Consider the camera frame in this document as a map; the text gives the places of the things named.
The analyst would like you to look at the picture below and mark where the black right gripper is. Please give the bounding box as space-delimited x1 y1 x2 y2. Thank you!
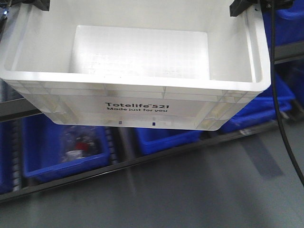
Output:
229 0 295 17

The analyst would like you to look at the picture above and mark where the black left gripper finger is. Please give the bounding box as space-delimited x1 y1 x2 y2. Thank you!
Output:
22 0 50 11

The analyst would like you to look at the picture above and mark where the white Totelife plastic crate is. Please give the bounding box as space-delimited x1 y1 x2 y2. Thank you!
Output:
0 0 270 131

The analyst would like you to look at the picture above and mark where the blue bin upper right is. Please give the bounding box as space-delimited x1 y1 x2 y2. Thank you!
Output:
275 0 304 46

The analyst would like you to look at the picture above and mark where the blue bin right middle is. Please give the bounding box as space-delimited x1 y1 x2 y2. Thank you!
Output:
219 73 296 134

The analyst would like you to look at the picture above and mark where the blue bin lower left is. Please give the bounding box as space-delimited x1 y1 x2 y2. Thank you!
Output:
0 122 13 194

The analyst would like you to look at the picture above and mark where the clear bag of parts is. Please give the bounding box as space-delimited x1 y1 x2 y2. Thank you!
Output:
61 125 101 162

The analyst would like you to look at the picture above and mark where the blue bin with bag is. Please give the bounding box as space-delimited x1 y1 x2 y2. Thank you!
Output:
22 114 110 182

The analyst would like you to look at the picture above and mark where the blue bin lower right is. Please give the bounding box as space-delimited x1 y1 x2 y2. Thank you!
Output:
135 128 202 155

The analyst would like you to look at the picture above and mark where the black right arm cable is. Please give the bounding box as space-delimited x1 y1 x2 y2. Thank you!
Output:
270 0 304 186

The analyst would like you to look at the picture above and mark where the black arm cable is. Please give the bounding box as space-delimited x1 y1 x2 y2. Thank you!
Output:
270 0 304 186
0 0 15 43

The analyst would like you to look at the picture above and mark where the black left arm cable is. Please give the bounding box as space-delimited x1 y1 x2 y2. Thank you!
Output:
0 0 15 43

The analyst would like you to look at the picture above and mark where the steel shelf front rail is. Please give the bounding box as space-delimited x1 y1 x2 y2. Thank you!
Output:
0 98 42 122

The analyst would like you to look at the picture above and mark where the steel shelf rail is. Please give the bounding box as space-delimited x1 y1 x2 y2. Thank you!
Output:
0 118 304 204
0 98 42 122

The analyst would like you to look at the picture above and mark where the steel lower shelf rail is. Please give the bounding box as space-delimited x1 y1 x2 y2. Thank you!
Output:
0 118 304 204

